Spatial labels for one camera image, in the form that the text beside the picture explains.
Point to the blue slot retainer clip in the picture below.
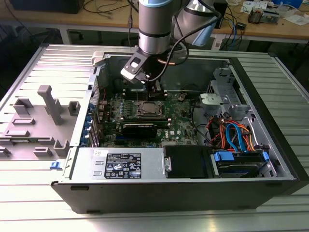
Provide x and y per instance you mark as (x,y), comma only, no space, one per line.
(85,140)
(88,120)
(87,131)
(91,108)

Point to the large black box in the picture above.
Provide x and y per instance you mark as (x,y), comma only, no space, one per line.
(48,6)

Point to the copper heat sink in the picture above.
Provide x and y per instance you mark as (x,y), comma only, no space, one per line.
(256,15)

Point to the silver metal drive cage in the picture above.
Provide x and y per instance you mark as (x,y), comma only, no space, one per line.
(222,84)

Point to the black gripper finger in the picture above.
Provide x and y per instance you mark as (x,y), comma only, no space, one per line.
(157,96)

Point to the black and grey PC case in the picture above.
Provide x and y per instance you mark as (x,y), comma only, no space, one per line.
(157,195)

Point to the grey power supply unit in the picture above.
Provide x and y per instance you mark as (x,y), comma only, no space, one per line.
(84,164)

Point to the grey plastic parts rack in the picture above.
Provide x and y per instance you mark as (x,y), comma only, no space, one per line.
(36,130)

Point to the green motherboard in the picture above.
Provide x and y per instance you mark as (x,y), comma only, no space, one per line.
(178,120)

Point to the small black device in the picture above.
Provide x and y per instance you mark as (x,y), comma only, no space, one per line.
(242,25)

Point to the grey electronic device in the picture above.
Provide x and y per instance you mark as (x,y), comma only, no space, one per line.
(270,15)

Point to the white paper sheet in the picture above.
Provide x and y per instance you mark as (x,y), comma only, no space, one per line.
(297,19)

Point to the grey metal fan bracket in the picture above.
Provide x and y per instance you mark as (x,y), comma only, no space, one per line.
(210,99)

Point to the black graphics card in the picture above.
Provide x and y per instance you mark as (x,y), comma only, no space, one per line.
(137,131)

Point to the grey case latch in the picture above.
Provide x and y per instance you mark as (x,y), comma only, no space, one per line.
(97,59)

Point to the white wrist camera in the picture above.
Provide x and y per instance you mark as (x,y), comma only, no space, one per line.
(132,66)

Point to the wooden desk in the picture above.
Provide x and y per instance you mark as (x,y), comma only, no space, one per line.
(48,17)

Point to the hard disk in blue carrier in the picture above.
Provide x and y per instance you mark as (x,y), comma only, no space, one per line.
(231,166)

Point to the tall black box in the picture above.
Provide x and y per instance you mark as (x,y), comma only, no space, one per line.
(224,20)

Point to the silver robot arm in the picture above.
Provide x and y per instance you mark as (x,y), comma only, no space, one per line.
(153,26)

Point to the CPU socket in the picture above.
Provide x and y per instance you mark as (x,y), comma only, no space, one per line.
(139,108)

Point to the silver hinge bracket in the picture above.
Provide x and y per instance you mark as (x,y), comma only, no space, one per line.
(167,164)

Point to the small blue plastic clip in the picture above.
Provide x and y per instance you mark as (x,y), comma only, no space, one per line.
(55,165)

